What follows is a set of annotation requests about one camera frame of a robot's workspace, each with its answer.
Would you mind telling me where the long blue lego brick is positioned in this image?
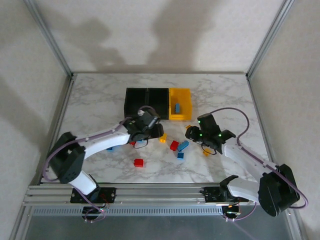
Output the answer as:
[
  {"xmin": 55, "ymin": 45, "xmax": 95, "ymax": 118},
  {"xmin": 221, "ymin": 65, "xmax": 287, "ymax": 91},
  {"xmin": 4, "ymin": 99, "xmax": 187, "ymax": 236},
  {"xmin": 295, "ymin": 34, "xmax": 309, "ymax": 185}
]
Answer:
[{"xmin": 176, "ymin": 140, "xmax": 190, "ymax": 152}]

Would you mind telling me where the yellow plastic bin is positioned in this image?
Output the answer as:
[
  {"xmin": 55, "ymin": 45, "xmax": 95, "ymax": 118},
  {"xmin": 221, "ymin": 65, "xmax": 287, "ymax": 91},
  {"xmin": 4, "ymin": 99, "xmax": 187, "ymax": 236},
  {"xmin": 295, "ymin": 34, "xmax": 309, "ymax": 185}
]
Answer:
[{"xmin": 168, "ymin": 87, "xmax": 193, "ymax": 121}]

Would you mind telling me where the black plastic bin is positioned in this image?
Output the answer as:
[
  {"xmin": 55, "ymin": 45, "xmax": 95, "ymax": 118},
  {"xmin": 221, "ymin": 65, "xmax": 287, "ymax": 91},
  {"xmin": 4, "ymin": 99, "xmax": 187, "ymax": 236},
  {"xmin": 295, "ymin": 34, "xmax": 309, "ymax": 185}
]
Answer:
[
  {"xmin": 146, "ymin": 87, "xmax": 170, "ymax": 120},
  {"xmin": 124, "ymin": 87, "xmax": 149, "ymax": 119}
]

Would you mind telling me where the grey metal panel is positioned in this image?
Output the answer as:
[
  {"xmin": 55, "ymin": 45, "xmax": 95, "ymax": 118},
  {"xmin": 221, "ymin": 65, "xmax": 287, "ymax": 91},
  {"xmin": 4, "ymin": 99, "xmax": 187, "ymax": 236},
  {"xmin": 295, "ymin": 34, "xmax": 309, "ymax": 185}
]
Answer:
[{"xmin": 24, "ymin": 214, "xmax": 295, "ymax": 240}]

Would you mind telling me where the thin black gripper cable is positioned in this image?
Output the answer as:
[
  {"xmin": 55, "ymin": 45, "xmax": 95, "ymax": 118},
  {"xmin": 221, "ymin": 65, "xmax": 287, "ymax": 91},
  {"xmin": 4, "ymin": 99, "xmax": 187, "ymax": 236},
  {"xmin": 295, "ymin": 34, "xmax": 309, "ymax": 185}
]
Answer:
[
  {"xmin": 133, "ymin": 139, "xmax": 149, "ymax": 150},
  {"xmin": 201, "ymin": 146, "xmax": 217, "ymax": 156}
]

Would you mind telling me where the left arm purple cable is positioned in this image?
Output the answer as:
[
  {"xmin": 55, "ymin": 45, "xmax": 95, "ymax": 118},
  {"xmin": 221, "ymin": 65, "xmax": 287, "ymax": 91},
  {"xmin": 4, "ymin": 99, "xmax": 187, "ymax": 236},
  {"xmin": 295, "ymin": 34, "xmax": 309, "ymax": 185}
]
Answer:
[{"xmin": 42, "ymin": 104, "xmax": 157, "ymax": 224}]

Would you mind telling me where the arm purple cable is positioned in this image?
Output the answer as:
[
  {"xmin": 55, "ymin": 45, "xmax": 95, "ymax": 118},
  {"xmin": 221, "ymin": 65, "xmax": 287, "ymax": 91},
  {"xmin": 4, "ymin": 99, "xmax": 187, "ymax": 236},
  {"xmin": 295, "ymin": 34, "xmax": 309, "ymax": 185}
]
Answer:
[
  {"xmin": 42, "ymin": 104, "xmax": 157, "ymax": 224},
  {"xmin": 211, "ymin": 107, "xmax": 309, "ymax": 223}
]

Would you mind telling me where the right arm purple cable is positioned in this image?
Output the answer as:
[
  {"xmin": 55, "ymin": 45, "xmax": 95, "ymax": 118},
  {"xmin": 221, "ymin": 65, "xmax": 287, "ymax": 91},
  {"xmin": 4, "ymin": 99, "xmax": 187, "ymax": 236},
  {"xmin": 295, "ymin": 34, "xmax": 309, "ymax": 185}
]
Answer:
[{"xmin": 211, "ymin": 107, "xmax": 309, "ymax": 223}]

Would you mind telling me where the aluminium side rail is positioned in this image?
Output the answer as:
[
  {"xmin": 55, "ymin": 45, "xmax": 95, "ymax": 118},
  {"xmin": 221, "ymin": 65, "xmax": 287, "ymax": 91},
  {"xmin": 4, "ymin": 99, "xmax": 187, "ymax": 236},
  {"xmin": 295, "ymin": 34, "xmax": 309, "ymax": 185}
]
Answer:
[
  {"xmin": 37, "ymin": 73, "xmax": 78, "ymax": 186},
  {"xmin": 246, "ymin": 73, "xmax": 280, "ymax": 185}
]

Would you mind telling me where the aluminium base rail beam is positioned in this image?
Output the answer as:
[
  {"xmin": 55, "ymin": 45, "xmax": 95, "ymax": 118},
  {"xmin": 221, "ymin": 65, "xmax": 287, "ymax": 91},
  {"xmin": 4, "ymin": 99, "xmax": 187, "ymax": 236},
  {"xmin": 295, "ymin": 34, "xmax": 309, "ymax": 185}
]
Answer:
[{"xmin": 23, "ymin": 183, "xmax": 295, "ymax": 208}]

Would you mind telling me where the slotted grey cable duct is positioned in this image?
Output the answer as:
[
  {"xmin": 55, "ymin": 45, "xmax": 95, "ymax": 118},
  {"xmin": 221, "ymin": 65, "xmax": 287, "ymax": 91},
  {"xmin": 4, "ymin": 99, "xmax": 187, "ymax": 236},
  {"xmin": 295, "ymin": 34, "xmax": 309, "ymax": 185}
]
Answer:
[{"xmin": 32, "ymin": 206, "xmax": 224, "ymax": 217}]

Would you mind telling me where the aluminium frame post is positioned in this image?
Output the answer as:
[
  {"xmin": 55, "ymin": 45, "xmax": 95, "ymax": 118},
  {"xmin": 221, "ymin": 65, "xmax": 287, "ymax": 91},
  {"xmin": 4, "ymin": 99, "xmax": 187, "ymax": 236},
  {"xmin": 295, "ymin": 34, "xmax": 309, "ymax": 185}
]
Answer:
[
  {"xmin": 23, "ymin": 0, "xmax": 75, "ymax": 77},
  {"xmin": 245, "ymin": 0, "xmax": 296, "ymax": 78}
]

